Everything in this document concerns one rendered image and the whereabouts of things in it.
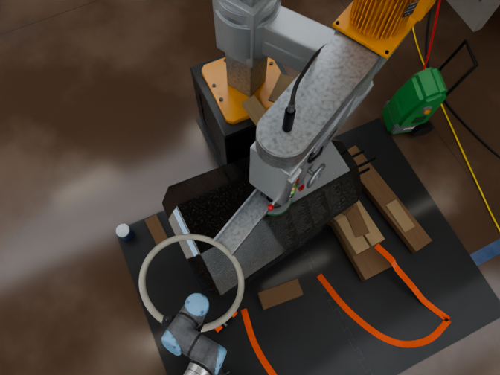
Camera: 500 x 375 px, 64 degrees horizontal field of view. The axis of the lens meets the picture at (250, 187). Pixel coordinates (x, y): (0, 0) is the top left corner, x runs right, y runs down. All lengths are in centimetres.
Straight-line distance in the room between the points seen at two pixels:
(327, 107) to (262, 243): 106
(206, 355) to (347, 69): 124
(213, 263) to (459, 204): 213
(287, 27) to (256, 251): 126
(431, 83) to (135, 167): 239
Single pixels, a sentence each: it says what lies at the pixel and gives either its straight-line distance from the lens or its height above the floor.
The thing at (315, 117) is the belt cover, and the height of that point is 167.
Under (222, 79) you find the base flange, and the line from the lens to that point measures 282.
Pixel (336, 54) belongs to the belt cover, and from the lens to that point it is 184.
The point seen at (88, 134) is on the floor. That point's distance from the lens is 373.
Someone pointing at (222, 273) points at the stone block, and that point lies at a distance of 244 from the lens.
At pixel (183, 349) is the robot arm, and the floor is 154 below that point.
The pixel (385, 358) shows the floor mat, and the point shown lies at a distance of 322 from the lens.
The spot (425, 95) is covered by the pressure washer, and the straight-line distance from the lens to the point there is 333.
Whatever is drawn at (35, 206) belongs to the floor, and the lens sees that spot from 363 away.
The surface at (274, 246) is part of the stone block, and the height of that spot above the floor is 65.
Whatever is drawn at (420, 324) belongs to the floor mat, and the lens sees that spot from 331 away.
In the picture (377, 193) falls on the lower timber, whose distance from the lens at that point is 333.
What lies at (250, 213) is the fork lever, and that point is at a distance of 211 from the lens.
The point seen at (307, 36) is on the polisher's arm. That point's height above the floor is 145.
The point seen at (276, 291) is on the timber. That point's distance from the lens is 296.
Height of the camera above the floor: 307
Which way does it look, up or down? 69 degrees down
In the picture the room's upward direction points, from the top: 2 degrees clockwise
